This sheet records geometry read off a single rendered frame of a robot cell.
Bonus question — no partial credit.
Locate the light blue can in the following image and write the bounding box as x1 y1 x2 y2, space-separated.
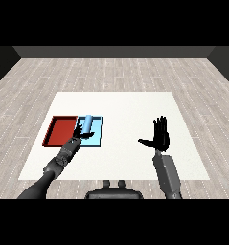
81 115 94 135

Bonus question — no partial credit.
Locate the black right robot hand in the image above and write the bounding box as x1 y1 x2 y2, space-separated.
137 115 171 152

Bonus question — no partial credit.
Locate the dark grey robot body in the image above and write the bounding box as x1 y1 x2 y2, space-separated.
84 180 145 200

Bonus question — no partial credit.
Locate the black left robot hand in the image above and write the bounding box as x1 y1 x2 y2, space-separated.
72 123 96 141

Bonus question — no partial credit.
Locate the red shallow open box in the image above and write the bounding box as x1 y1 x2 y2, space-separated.
41 115 79 148

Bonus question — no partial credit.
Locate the light blue shallow open box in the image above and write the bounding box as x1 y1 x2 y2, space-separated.
74 115 103 148

